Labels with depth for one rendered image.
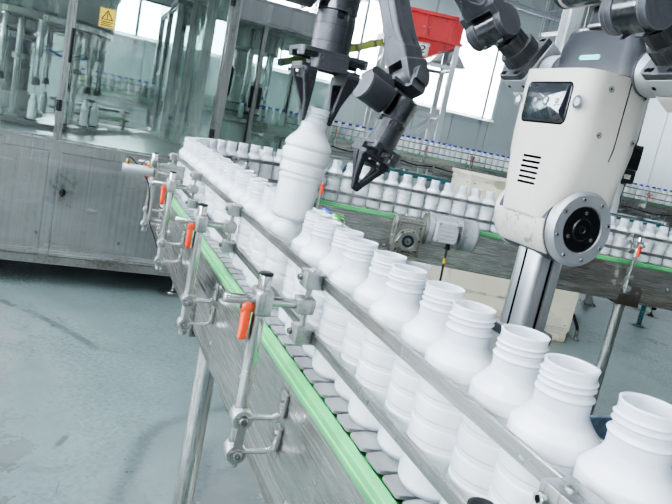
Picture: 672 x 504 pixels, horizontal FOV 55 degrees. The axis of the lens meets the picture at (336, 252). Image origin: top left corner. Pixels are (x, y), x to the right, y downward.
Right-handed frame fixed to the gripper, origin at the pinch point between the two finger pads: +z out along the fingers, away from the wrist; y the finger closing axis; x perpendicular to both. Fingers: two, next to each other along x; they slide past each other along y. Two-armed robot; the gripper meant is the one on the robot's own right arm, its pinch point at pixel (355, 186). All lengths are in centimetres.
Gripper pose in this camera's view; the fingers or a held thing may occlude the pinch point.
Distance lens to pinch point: 129.6
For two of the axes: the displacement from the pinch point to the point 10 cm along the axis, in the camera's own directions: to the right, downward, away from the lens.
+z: -5.0, 8.6, 0.4
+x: 7.9, 4.4, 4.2
